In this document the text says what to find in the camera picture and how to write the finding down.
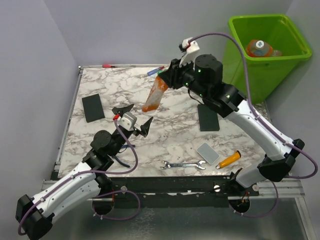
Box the left black foam pad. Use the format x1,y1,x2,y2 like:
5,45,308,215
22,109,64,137
81,94,105,123

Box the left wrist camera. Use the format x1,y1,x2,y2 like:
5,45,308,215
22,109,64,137
116,112,137,131

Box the orange juice bottle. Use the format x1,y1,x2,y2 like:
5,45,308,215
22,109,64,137
271,49,283,57

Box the orange label bottle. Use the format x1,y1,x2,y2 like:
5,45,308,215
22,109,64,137
142,76,169,113
245,39,274,58

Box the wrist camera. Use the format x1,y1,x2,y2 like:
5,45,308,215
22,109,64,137
179,37,200,68
116,112,137,131

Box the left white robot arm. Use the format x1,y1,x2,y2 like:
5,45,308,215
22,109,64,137
15,105,153,240

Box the right black foam pad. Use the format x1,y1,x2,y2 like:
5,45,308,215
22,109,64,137
197,104,220,132

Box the blue handled pliers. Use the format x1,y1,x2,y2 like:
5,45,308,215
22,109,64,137
112,144,131,168

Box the orange screwdriver handle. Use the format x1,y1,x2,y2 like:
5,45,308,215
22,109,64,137
215,150,242,170

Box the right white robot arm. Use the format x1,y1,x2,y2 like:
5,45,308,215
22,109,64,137
159,54,305,196

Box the green plastic bin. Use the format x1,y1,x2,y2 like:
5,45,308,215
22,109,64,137
228,14,312,104

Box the grey rectangular sharpening stone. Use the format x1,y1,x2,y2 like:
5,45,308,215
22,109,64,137
196,143,220,165

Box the black base frame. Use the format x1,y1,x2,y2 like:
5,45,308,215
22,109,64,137
100,175,259,208

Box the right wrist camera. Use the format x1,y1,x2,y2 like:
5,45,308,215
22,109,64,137
179,37,200,68

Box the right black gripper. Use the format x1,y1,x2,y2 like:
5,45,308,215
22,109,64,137
160,54,210,100

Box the black foam pad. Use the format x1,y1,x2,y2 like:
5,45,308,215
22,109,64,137
81,94,105,123
197,104,220,132

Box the blue handled screwdriver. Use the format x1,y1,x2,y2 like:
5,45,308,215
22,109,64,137
147,65,165,76

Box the silver open-end wrench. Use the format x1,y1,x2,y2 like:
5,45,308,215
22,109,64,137
160,160,206,170

